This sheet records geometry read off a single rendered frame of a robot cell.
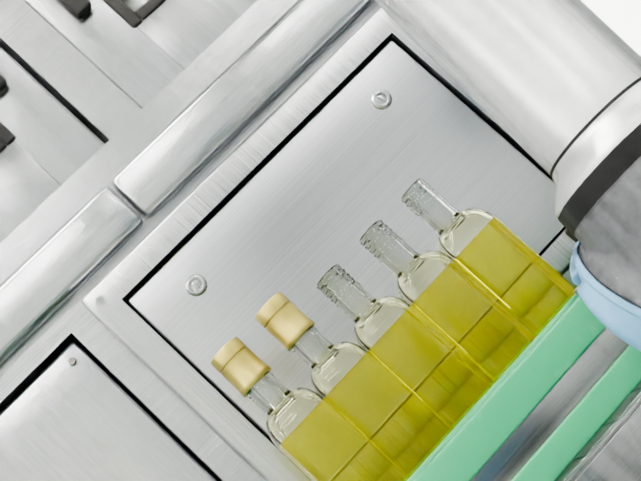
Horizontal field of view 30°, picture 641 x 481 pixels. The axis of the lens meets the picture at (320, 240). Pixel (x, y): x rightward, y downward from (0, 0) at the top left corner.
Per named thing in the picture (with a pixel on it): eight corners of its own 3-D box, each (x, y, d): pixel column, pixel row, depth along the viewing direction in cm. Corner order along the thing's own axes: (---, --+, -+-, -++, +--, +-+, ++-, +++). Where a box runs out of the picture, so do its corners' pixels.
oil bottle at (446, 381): (554, 451, 110) (382, 294, 113) (568, 447, 104) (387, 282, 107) (514, 497, 108) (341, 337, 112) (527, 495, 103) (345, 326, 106)
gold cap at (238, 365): (277, 362, 107) (241, 329, 108) (253, 384, 105) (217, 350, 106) (262, 382, 110) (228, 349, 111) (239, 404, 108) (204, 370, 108)
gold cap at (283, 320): (314, 327, 111) (279, 296, 112) (317, 319, 107) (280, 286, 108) (287, 355, 110) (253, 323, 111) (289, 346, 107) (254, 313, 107)
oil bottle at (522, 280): (632, 362, 112) (463, 210, 116) (651, 351, 107) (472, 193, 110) (594, 405, 111) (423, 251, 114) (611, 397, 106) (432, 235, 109)
